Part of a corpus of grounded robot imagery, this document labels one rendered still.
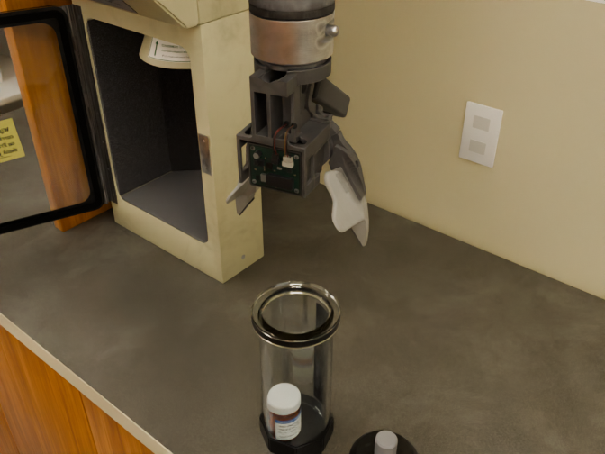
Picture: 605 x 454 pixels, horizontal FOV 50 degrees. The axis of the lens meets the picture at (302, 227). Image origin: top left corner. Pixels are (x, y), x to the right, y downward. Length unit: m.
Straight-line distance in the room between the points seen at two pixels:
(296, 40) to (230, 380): 0.60
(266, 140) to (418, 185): 0.80
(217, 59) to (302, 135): 0.42
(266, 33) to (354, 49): 0.78
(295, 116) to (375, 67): 0.74
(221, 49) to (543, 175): 0.60
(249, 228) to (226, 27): 0.37
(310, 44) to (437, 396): 0.61
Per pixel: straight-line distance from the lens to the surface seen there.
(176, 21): 0.94
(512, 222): 1.29
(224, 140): 1.05
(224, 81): 1.02
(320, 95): 0.63
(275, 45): 0.57
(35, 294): 1.25
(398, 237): 1.31
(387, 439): 0.86
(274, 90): 0.56
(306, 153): 0.58
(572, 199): 1.22
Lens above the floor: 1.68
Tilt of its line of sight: 34 degrees down
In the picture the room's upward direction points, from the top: straight up
